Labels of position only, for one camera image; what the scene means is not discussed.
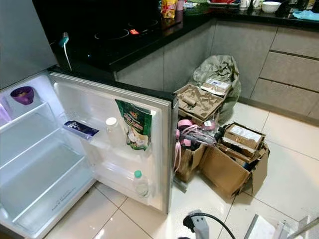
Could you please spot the green-cap water bottle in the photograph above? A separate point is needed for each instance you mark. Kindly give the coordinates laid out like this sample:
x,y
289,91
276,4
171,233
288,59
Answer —
x,y
140,184

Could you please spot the black induction hob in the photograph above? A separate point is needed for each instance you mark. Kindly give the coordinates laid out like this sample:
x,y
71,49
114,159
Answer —
x,y
119,32

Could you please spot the grey fridge cabinet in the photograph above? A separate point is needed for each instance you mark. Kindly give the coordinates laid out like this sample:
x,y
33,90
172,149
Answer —
x,y
40,174

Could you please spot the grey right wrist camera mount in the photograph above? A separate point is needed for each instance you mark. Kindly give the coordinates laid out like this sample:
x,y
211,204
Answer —
x,y
200,226

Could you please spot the yellow snack bag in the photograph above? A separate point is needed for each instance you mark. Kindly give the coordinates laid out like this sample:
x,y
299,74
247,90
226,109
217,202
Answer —
x,y
168,7

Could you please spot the flat box with white label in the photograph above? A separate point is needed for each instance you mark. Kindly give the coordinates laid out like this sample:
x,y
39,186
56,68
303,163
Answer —
x,y
217,86

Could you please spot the dark blue chocolate bar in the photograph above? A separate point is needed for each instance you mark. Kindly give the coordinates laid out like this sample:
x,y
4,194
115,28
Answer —
x,y
80,129

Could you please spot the white bowl on counter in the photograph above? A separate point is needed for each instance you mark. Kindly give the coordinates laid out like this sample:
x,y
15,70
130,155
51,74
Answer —
x,y
270,6

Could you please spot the grey-green sack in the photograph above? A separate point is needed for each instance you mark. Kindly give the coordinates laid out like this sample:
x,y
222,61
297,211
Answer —
x,y
219,67

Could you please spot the large open cardboard carton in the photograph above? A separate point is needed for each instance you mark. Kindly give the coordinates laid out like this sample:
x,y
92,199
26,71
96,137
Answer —
x,y
224,172

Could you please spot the small labelled cardboard box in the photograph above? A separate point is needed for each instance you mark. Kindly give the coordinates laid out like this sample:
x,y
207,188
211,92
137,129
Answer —
x,y
244,138

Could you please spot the grey kitchen cabinets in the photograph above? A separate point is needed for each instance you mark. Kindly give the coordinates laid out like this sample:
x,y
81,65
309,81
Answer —
x,y
269,59

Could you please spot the teal cloth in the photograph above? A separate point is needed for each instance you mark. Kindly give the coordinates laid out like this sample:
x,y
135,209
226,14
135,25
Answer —
x,y
306,15

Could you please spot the open brown cardboard carton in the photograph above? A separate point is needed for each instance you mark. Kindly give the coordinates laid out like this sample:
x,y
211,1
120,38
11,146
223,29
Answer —
x,y
188,162

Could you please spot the purple bowl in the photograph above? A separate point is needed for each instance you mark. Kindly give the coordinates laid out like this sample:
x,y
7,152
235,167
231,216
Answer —
x,y
22,95

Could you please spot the black kitchen countertop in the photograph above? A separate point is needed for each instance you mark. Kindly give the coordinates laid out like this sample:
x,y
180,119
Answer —
x,y
184,30

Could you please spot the green and white food bag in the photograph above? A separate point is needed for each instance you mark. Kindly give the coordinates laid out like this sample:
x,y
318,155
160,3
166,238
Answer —
x,y
134,124

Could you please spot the pink cup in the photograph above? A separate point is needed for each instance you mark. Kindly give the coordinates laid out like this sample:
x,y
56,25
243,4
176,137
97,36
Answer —
x,y
4,112

